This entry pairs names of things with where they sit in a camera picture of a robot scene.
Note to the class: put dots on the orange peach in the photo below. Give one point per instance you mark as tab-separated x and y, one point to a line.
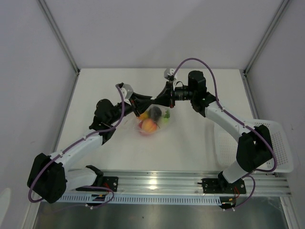
148	126

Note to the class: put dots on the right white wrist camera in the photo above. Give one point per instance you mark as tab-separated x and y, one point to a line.
169	75

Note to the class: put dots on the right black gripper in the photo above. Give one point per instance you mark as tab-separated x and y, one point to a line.
164	98

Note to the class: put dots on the clear zip top bag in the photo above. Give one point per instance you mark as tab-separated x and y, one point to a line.
132	124

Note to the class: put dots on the white slotted cable duct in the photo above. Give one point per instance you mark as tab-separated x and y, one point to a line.
140	199

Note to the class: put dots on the white perforated plastic basket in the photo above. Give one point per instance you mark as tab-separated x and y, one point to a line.
226	145

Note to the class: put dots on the dark purple fruit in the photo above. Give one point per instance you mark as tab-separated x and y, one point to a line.
155	113

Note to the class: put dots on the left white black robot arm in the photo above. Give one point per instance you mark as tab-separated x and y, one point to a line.
51	175

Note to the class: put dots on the green orange mango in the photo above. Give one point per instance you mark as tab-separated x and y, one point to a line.
143	116

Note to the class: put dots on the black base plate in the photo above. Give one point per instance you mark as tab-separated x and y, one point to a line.
106	182
209	186

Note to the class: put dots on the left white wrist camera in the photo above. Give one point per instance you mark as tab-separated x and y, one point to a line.
125	92

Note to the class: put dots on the left aluminium corner post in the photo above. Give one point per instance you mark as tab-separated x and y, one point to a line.
58	34

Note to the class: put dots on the green leafy vegetable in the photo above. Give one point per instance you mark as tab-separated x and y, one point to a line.
166	116

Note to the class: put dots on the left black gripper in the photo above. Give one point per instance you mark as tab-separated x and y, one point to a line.
140	105

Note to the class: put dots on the red tomato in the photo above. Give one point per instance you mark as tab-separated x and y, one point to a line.
142	132

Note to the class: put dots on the aluminium rail frame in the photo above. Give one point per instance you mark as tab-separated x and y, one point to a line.
185	183

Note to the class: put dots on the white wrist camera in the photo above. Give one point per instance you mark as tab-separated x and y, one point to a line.
169	75
125	92

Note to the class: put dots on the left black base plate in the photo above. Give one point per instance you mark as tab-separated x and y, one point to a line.
106	182

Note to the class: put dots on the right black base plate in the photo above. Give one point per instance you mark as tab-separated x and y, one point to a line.
209	186

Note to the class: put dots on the right aluminium corner post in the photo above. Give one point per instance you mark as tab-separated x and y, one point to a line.
280	12

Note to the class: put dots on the aluminium corner post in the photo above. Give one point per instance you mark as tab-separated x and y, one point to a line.
280	12
58	34

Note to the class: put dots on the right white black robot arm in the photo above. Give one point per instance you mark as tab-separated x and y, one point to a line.
254	145

